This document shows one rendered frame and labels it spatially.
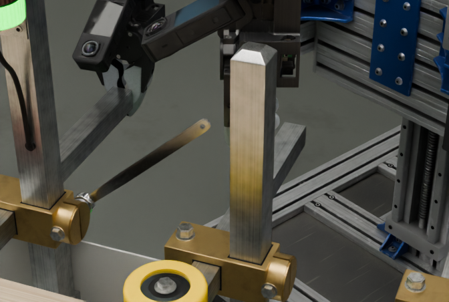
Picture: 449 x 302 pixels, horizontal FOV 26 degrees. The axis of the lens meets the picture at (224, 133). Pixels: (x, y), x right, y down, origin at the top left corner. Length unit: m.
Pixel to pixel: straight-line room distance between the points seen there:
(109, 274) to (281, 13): 0.39
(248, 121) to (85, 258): 0.34
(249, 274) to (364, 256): 1.09
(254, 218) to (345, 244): 1.15
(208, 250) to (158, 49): 0.22
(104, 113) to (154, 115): 1.70
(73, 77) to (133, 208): 0.78
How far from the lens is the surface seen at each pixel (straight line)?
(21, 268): 1.25
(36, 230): 1.12
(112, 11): 1.28
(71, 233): 1.11
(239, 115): 0.93
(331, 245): 2.12
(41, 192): 1.10
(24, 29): 0.99
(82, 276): 1.20
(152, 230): 2.51
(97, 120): 1.28
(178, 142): 1.09
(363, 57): 1.68
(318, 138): 2.89
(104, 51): 1.25
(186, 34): 0.99
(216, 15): 0.98
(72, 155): 1.22
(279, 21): 0.98
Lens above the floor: 1.51
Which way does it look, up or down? 31 degrees down
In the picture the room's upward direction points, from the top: straight up
